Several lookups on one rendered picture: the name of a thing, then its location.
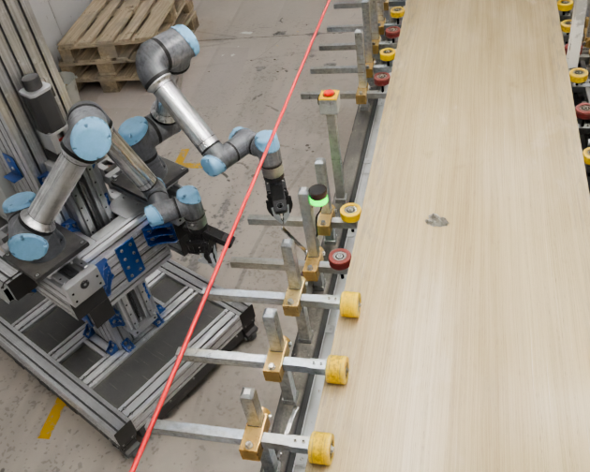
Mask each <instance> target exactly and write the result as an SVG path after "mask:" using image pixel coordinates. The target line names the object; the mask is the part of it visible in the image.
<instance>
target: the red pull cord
mask: <svg viewBox="0 0 590 472"><path fill-rule="evenodd" d="M330 1H331V0H328V2H327V4H326V6H325V8H324V10H323V13H322V15H321V17H320V20H319V22H318V24H317V28H316V31H315V33H314V34H313V37H312V39H311V41H310V44H309V46H308V49H307V51H306V53H305V56H304V58H303V59H302V63H301V65H300V68H299V70H298V73H297V75H296V77H295V80H294V82H293V83H292V86H291V88H290V91H289V93H288V97H287V99H286V101H285V104H284V106H283V109H282V110H281V112H280V115H279V117H278V119H277V122H276V124H275V127H274V129H273V133H272V135H271V136H270V139H269V141H268V144H267V146H266V148H265V151H264V153H263V155H262V158H261V159H260V161H259V164H258V168H257V170H256V172H255V175H254V177H253V179H252V182H251V184H250V186H249V188H248V190H247V193H246V195H245V197H244V200H243V204H242V206H241V208H240V211H239V212H238V214H237V217H236V219H235V222H234V224H233V226H232V229H231V231H230V233H229V236H228V239H227V241H226V243H225V246H224V248H223V250H222V253H221V255H220V258H219V260H218V261H217V264H216V266H215V268H214V272H213V274H212V277H211V279H210V282H209V284H208V286H207V288H206V290H205V292H204V295H203V297H202V300H201V302H200V304H199V308H198V310H197V313H196V314H195V317H194V319H193V321H192V324H191V326H190V328H189V331H188V333H187V336H186V338H185V340H184V343H183V345H182V348H181V350H180V353H179V355H178V357H177V360H176V362H175V363H174V366H173V368H172V370H171V373H170V377H169V379H168V381H167V384H166V386H165V388H164V390H163V392H162V395H161V397H160V399H159V402H158V404H157V406H156V409H155V413H154V415H153V416H152V419H151V421H150V423H149V426H148V428H147V431H146V433H145V435H144V438H143V439H142V441H141V444H140V448H139V450H138V452H137V455H136V457H135V459H134V462H133V464H132V466H131V468H130V470H129V472H135V471H136V469H137V466H138V464H139V462H140V458H141V455H142V454H143V452H144V449H145V447H146V444H147V442H148V440H149V437H150V435H151V432H152V431H153V428H154V426H155V422H156V420H157V417H158V415H159V413H160V410H161V408H162V405H163V404H164V402H165V399H166V397H167V394H168V392H169V389H170V386H171V383H172V381H173V379H174V377H175V375H176V372H177V370H178V367H179V365H180V362H181V360H182V358H183V355H184V352H185V350H186V348H187V345H188V343H189V340H190V338H191V336H192V333H193V331H194V329H195V327H196V324H197V322H198V320H199V316H200V313H201V311H202V309H203V306H204V304H205V302H206V300H207V298H208V295H209V293H210V290H211V288H212V285H213V283H214V280H215V278H216V275H217V273H218V271H219V268H220V266H221V263H222V261H223V259H224V256H225V255H226V252H227V250H228V247H229V244H230V241H231V239H232V236H233V234H234V232H235V229H236V228H237V225H238V223H239V221H240V218H241V216H242V213H243V209H244V207H245V205H246V203H247V201H248V198H249V196H250V194H251V191H252V189H253V186H254V184H255V181H256V179H257V178H258V174H259V171H260V169H261V167H262V164H263V162H264V159H265V157H266V155H267V153H268V151H269V148H270V146H271V143H272V141H273V137H274V135H275V132H276V130H277V128H278V126H279V124H280V121H281V119H282V117H283V114H284V112H285V109H286V107H287V104H288V102H289V99H290V97H291V94H292V92H293V90H294V87H295V85H296V82H297V80H298V78H299V76H300V74H301V71H302V67H303V65H304V63H305V60H306V58H307V55H308V53H309V52H310V49H311V47H312V44H313V42H314V40H315V37H316V35H317V31H318V28H319V26H320V25H321V22H322V20H323V17H324V15H325V13H326V10H327V8H328V5H329V3H330Z"/></svg>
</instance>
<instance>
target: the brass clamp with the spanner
mask: <svg viewBox="0 0 590 472"><path fill-rule="evenodd" d="M323 256H325V251H324V250H323V248H322V247H319V255H318V258H312V257H308V254H307V257H306V261H305V263H304V267H303V270H302V273H303V277H304V278H305V279H306V281H315V282H317V281H318V278H319V275H320V272H319V268H318V266H319V262H320V261H323V259H324V258H323ZM308 265H312V267H313V270H312V271H308V270H307V266H308Z"/></svg>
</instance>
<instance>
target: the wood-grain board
mask: <svg viewBox="0 0 590 472"><path fill-rule="evenodd" d="M429 214H438V215H439V216H440V217H445V218H446V219H447V221H448V222H449V224H448V225H447V226H446V227H442V228H441V227H432V226H430V225H427V224H426V222H425V220H426V219H429V216H428V215H429ZM344 291H351V292H360V294H361V312H360V316H359V317H341V314H340V312H339V317H338V320H337V325H336V329H335V334H334V338H333V342H332V350H331V355H338V356H348V360H349V371H348V379H347V383H346V385H343V384H333V383H327V381H326V377H325V381H324V385H323V390H322V394H321V398H320V403H319V407H318V412H317V419H316V424H315V429H314V431H315V432H323V433H331V434H333V435H334V454H333V458H332V464H331V465H318V464H311V463H309V460H308V459H307V463H306V468H305V472H590V194H589V188H588V183H587V177H586V172H585V166H584V161H583V150H582V145H581V139H580V134H579V128H578V123H577V117H576V111H575V106H574V100H573V94H572V90H571V84H570V78H569V73H568V63H567V57H566V51H565V46H564V40H563V35H562V29H561V23H560V18H559V12H558V7H557V2H556V0H407V1H406V9H405V14H404V18H403V22H402V26H401V31H400V36H399V39H398V44H397V48H396V53H395V57H394V61H393V66H392V71H391V78H390V82H389V87H388V92H387V95H386V100H385V104H384V109H383V113H382V117H381V122H380V127H379V130H378V135H377V139H376V148H375V151H374V156H373V160H372V165H371V169H370V173H369V178H368V183H367V186H366V191H365V195H364V200H363V205H362V208H361V216H360V221H359V225H358V229H357V234H356V239H355V243H354V247H353V251H352V256H351V261H350V264H349V269H348V273H347V281H346V285H345V290H344Z"/></svg>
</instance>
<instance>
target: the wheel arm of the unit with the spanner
mask: <svg viewBox="0 0 590 472"><path fill-rule="evenodd" d="M298 262H299V267H300V272H302V270H303V267H304V263H305V260H298ZM229 263H230V266H231V268H242V269H258V270H275V271H285V270H286V269H285V264H284V260H283V259H278V258H243V257H231V260H230V262H229ZM318 268H319V272H320V273H334V274H347V272H348V268H347V269H345V270H342V271H337V270H335V269H333V268H332V267H331V266H330V263H329V261H320V262H319V266H318Z"/></svg>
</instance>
